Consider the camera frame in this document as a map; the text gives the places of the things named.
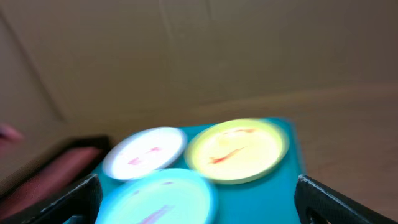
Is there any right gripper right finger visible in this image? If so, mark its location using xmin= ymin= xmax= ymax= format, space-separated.
xmin=294 ymin=175 xmax=397 ymax=224

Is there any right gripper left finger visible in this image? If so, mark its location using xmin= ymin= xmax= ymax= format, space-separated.
xmin=0 ymin=173 xmax=104 ymax=224

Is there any white plate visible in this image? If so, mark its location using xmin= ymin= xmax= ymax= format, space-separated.
xmin=102 ymin=127 xmax=187 ymax=182

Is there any light blue plate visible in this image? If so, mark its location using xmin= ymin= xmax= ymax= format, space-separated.
xmin=95 ymin=168 xmax=218 ymax=224

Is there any teal plastic tray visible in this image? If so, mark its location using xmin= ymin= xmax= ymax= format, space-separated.
xmin=94 ymin=118 xmax=302 ymax=224

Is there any black tray with red water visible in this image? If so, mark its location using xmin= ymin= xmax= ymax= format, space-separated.
xmin=1 ymin=135 xmax=112 ymax=222

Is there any yellow-green plate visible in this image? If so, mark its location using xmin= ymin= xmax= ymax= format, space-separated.
xmin=184 ymin=119 xmax=290 ymax=185

